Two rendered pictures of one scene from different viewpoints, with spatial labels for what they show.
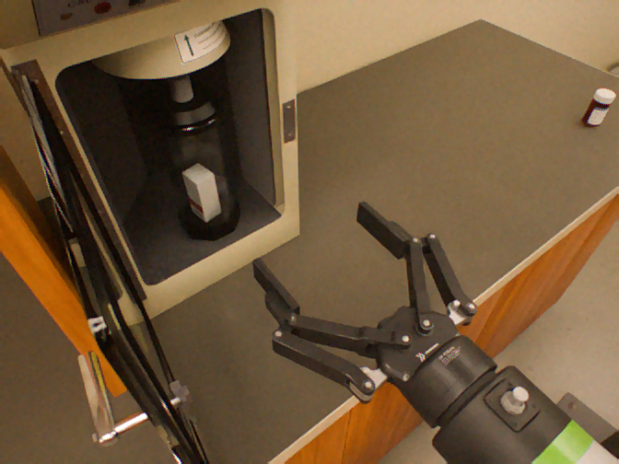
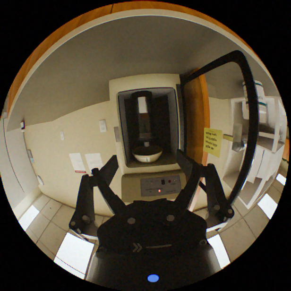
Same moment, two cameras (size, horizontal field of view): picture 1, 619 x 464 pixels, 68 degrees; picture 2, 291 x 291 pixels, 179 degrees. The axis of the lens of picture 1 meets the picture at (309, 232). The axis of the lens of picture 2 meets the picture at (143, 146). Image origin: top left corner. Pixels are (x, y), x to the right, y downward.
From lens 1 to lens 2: 49 cm
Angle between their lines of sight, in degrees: 72
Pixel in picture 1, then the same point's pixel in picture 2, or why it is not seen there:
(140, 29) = (159, 168)
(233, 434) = (195, 40)
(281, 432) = (179, 25)
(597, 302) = not seen: outside the picture
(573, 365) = not seen: outside the picture
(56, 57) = (175, 166)
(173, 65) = (151, 156)
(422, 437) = not seen: outside the picture
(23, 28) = (181, 178)
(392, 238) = (110, 177)
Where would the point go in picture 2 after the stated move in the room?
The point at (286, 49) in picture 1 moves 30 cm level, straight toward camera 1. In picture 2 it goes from (121, 157) to (168, 193)
